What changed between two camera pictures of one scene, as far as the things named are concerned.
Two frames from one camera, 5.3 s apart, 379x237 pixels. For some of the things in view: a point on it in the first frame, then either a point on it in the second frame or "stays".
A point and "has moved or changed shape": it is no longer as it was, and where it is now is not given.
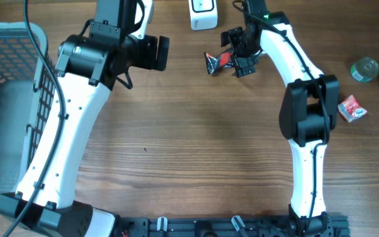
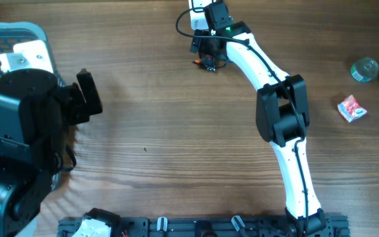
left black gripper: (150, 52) -> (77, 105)
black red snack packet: (224, 60) has moved or changed shape
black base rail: (229, 226) stays
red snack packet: (351, 109) stays
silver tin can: (365, 69) stays
